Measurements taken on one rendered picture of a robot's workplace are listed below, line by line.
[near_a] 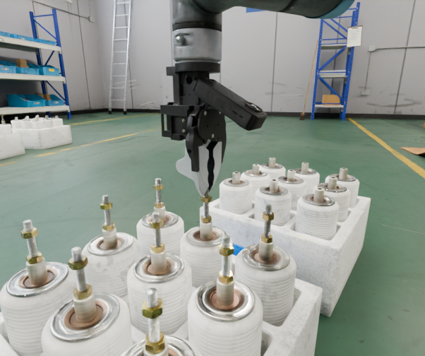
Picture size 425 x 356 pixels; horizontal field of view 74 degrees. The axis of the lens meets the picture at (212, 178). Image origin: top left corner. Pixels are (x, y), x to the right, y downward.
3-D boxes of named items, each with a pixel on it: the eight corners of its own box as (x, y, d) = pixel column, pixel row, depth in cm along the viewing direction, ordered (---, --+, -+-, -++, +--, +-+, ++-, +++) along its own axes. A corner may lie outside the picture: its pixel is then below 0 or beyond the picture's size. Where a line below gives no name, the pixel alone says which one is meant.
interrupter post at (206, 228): (205, 242, 50) (205, 225, 49) (197, 237, 52) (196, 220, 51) (215, 238, 52) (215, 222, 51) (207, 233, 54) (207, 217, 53)
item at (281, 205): (291, 248, 82) (297, 189, 77) (278, 264, 75) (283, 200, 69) (262, 239, 87) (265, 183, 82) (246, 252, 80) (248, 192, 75)
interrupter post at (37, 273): (52, 278, 41) (49, 258, 40) (35, 288, 39) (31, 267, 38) (42, 273, 42) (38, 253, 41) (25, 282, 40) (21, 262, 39)
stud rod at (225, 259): (224, 294, 35) (225, 239, 33) (219, 289, 36) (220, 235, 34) (231, 290, 36) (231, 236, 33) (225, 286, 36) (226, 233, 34)
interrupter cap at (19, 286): (80, 274, 41) (80, 270, 41) (27, 307, 35) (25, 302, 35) (49, 260, 45) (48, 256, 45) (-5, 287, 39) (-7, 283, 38)
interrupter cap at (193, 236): (202, 253, 47) (202, 249, 47) (177, 236, 52) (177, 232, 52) (235, 239, 51) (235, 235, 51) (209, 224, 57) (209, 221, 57)
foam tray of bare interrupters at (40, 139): (72, 143, 294) (70, 125, 289) (41, 150, 259) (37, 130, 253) (42, 140, 305) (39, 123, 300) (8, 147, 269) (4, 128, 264)
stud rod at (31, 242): (42, 270, 40) (32, 221, 37) (34, 273, 39) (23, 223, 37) (39, 267, 40) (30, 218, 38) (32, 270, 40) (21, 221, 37)
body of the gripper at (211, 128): (190, 135, 53) (188, 67, 50) (228, 140, 49) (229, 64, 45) (160, 140, 48) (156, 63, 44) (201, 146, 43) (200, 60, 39)
